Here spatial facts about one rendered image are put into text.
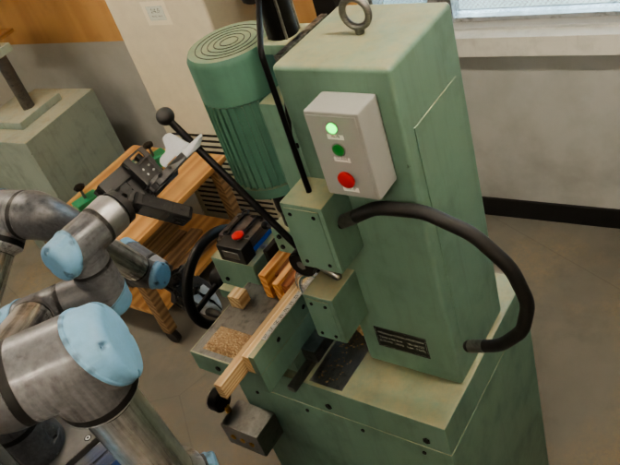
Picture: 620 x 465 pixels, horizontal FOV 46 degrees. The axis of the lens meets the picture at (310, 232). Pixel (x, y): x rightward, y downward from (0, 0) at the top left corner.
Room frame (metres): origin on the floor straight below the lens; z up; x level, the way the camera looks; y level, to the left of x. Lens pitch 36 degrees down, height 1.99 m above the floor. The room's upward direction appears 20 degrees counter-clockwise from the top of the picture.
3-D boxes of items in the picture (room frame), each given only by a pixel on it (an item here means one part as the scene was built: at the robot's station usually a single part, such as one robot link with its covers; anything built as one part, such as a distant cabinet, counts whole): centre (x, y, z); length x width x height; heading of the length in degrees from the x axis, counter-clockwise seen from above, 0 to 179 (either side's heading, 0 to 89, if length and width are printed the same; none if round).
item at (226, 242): (1.44, 0.16, 0.99); 0.13 x 0.11 x 0.06; 135
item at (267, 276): (1.37, 0.06, 0.94); 0.23 x 0.02 x 0.07; 135
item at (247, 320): (1.38, 0.09, 0.87); 0.61 x 0.30 x 0.06; 135
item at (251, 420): (1.21, 0.31, 0.58); 0.12 x 0.08 x 0.08; 45
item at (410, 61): (1.10, -0.19, 1.16); 0.22 x 0.22 x 0.72; 45
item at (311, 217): (1.04, -0.02, 1.22); 0.09 x 0.08 x 0.15; 45
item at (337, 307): (1.06, 0.00, 1.02); 0.09 x 0.07 x 0.12; 135
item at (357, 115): (0.98, -0.11, 1.40); 0.10 x 0.06 x 0.16; 45
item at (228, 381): (1.25, 0.07, 0.92); 0.60 x 0.02 x 0.04; 135
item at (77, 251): (1.07, 0.38, 1.34); 0.11 x 0.08 x 0.09; 135
